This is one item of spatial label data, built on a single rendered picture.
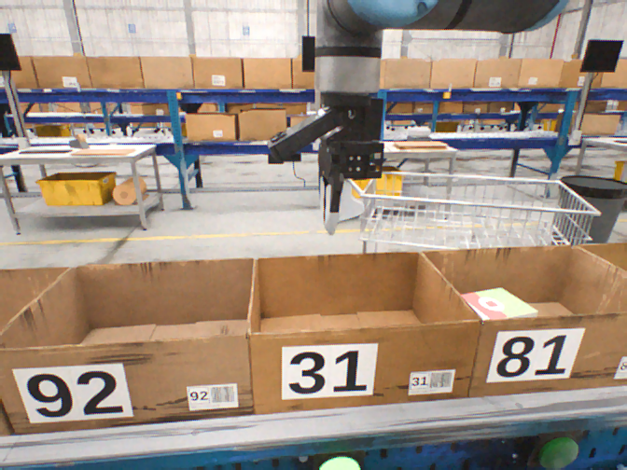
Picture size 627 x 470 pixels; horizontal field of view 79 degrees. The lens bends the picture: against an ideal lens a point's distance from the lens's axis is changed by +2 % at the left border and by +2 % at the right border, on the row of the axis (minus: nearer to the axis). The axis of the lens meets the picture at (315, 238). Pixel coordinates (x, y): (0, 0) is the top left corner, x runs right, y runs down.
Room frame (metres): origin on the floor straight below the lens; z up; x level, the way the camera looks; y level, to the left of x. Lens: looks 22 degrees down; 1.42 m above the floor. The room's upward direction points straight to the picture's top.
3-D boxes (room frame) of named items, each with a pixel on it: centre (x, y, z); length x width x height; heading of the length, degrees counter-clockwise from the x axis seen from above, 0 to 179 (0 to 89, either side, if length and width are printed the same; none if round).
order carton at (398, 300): (0.66, -0.07, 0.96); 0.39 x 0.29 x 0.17; 96
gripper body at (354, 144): (0.57, -0.05, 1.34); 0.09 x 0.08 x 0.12; 103
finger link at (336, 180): (0.55, -0.03, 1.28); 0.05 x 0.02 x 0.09; 13
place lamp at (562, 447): (0.48, -0.43, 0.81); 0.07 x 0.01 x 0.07; 96
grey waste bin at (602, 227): (3.22, -2.41, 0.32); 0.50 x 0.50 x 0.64
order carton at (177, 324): (0.62, 0.32, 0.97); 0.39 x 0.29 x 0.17; 96
